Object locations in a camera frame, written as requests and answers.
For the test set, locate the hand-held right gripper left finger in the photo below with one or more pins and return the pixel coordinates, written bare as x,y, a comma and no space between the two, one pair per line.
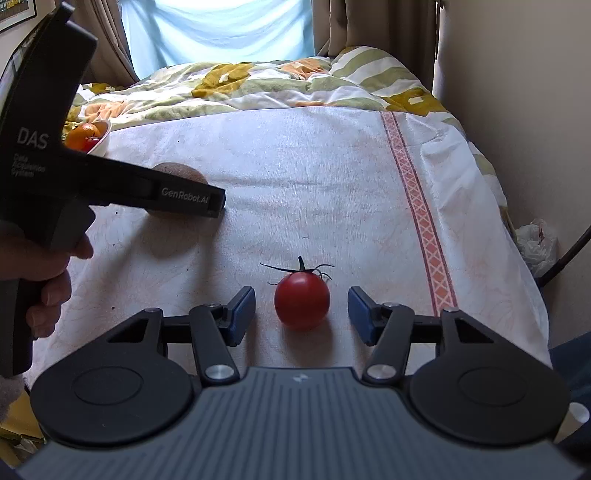
240,314

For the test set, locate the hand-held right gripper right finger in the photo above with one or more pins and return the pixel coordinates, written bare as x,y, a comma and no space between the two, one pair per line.
362,314

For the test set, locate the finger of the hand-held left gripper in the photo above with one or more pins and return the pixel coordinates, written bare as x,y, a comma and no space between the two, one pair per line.
175,194

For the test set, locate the kiwi with green sticker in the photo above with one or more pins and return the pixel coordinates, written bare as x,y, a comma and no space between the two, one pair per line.
178,172

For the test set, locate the white oval bowl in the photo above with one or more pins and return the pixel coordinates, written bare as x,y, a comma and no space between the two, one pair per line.
103,141

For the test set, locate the person's left hand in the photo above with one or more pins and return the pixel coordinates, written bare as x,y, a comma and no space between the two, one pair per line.
53,300

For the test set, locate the small orange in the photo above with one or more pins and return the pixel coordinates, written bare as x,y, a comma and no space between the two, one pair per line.
78,136

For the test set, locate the brown curtain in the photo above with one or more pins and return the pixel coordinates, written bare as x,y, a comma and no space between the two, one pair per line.
374,27
111,41

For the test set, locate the white towel with red stripe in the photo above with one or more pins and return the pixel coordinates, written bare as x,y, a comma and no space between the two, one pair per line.
300,184

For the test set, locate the floral blanket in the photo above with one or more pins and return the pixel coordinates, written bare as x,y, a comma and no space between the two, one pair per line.
258,83

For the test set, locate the light blue sheer curtain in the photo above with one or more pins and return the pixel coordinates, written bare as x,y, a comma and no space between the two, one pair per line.
217,32

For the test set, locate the white plastic bag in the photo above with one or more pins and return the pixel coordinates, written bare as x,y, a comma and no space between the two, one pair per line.
535,247

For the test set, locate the dark blue cloth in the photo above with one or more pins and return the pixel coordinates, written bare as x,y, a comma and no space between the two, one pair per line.
575,369

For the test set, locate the framed wall picture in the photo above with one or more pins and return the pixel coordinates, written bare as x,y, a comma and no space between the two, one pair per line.
16,11

